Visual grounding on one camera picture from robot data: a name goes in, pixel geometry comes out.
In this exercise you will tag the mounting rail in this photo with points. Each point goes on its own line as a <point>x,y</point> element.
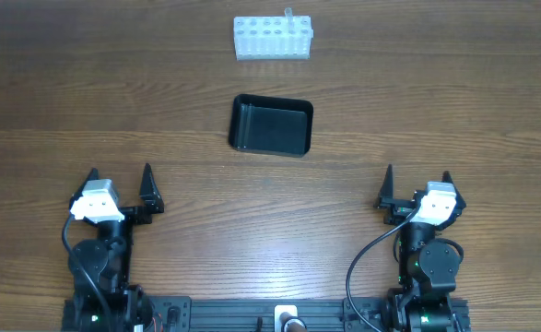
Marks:
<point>233,316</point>

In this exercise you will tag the black tray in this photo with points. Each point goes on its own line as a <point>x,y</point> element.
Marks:
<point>279,133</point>

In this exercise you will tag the clear test tube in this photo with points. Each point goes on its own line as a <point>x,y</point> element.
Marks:
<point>247,126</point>
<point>292,27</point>
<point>289,13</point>

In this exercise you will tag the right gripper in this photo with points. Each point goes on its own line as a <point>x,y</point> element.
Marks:
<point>399,212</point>

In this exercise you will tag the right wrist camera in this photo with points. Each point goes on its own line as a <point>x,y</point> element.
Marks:
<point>436,203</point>

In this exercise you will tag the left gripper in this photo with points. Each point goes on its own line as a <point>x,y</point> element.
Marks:
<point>136,216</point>

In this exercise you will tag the white test tube rack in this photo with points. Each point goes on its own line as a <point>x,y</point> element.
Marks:
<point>265,46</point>

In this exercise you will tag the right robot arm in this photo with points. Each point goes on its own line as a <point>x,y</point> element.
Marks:
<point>433,267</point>

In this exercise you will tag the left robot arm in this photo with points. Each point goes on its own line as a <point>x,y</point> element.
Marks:
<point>99,263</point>

